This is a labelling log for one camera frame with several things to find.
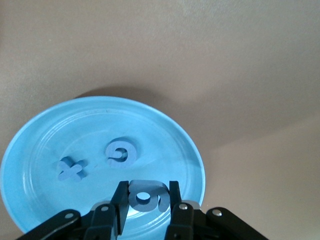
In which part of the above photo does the blue plate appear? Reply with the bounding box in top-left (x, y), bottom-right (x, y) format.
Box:
top-left (0, 96), bottom-right (206, 235)

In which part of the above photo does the blue foam letter x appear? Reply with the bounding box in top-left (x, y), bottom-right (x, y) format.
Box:
top-left (57, 157), bottom-right (87, 182)

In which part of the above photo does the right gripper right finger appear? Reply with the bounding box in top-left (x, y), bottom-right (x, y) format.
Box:
top-left (163, 180), bottom-right (270, 240)

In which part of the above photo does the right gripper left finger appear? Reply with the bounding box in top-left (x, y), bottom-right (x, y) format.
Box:
top-left (17, 181), bottom-right (130, 240)

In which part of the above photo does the brown table cover sheet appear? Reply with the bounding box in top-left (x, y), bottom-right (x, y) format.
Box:
top-left (0, 0), bottom-right (320, 240)

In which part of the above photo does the blue foam letter g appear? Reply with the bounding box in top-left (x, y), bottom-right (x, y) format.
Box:
top-left (104, 137), bottom-right (139, 169)
top-left (128, 179), bottom-right (171, 213)

